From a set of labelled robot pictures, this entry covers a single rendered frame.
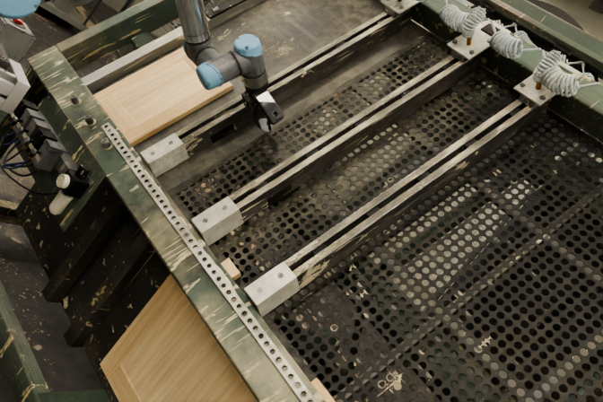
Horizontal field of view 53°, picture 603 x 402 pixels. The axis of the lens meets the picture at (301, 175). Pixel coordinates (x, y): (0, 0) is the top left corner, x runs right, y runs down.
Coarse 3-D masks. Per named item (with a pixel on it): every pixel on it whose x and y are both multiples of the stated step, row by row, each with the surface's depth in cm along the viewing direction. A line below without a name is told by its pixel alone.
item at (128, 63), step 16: (256, 0) 238; (224, 16) 233; (176, 32) 228; (144, 48) 224; (160, 48) 225; (112, 64) 221; (128, 64) 220; (144, 64) 225; (96, 80) 216; (112, 80) 220
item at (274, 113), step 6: (264, 90) 178; (252, 96) 179; (258, 96) 178; (264, 96) 178; (270, 96) 178; (258, 102) 177; (264, 102) 178; (270, 102) 178; (264, 108) 177; (270, 108) 178; (276, 108) 178; (264, 114) 179; (270, 114) 177; (276, 114) 177; (282, 114) 178; (270, 120) 177; (276, 120) 177
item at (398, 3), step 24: (384, 0) 213; (408, 0) 212; (384, 24) 211; (408, 24) 219; (336, 48) 206; (360, 48) 210; (288, 72) 202; (312, 72) 203; (240, 96) 197; (288, 96) 203; (216, 120) 191; (240, 120) 196; (168, 144) 187; (192, 144) 190; (168, 168) 189
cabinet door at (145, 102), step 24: (144, 72) 219; (168, 72) 218; (192, 72) 216; (96, 96) 214; (120, 96) 213; (144, 96) 211; (168, 96) 210; (192, 96) 208; (216, 96) 208; (120, 120) 204; (144, 120) 203; (168, 120) 202
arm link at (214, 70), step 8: (208, 48) 170; (200, 56) 169; (208, 56) 167; (216, 56) 167; (224, 56) 166; (232, 56) 166; (200, 64) 169; (208, 64) 164; (216, 64) 164; (224, 64) 165; (232, 64) 165; (200, 72) 164; (208, 72) 163; (216, 72) 164; (224, 72) 165; (232, 72) 166; (240, 72) 167; (200, 80) 168; (208, 80) 164; (216, 80) 165; (224, 80) 166; (208, 88) 166
